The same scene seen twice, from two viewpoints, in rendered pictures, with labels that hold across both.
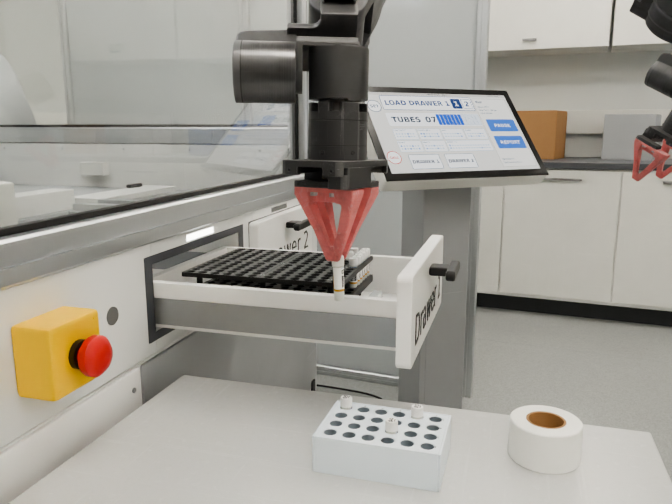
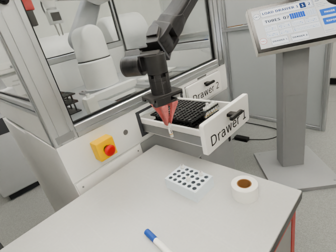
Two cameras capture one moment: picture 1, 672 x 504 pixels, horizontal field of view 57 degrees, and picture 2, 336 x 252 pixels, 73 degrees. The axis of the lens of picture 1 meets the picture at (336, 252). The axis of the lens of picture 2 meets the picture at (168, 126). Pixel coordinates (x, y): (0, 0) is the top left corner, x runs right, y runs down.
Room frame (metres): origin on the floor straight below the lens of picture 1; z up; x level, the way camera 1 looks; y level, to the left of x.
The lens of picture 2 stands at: (0.09, -0.33, 1.23)
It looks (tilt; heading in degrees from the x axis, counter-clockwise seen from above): 24 degrees down; 33
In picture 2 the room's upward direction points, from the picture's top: 13 degrees counter-clockwise
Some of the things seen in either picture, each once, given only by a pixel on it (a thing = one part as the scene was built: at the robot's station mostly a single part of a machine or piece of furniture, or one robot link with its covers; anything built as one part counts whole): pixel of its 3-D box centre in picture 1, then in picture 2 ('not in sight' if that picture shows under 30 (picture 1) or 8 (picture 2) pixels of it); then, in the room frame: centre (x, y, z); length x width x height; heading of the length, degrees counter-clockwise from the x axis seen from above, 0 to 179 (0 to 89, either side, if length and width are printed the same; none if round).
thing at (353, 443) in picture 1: (383, 442); (188, 182); (0.57, -0.05, 0.78); 0.12 x 0.08 x 0.04; 73
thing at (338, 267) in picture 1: (338, 277); (170, 130); (0.61, 0.00, 0.94); 0.01 x 0.01 x 0.05
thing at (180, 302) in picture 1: (277, 287); (183, 116); (0.86, 0.08, 0.86); 0.40 x 0.26 x 0.06; 74
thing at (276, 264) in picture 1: (283, 285); (184, 116); (0.86, 0.08, 0.87); 0.22 x 0.18 x 0.06; 74
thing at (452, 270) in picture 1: (443, 270); (233, 114); (0.80, -0.14, 0.91); 0.07 x 0.04 x 0.01; 164
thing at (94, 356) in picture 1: (90, 355); (109, 149); (0.56, 0.24, 0.88); 0.04 x 0.03 x 0.04; 164
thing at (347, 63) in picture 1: (332, 75); (154, 64); (0.61, 0.00, 1.14); 0.07 x 0.06 x 0.07; 93
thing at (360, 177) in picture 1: (332, 214); (163, 110); (0.60, 0.00, 1.01); 0.07 x 0.07 x 0.09; 60
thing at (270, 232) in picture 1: (284, 240); (204, 88); (1.20, 0.10, 0.87); 0.29 x 0.02 x 0.11; 164
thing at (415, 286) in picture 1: (422, 292); (227, 121); (0.80, -0.12, 0.87); 0.29 x 0.02 x 0.11; 164
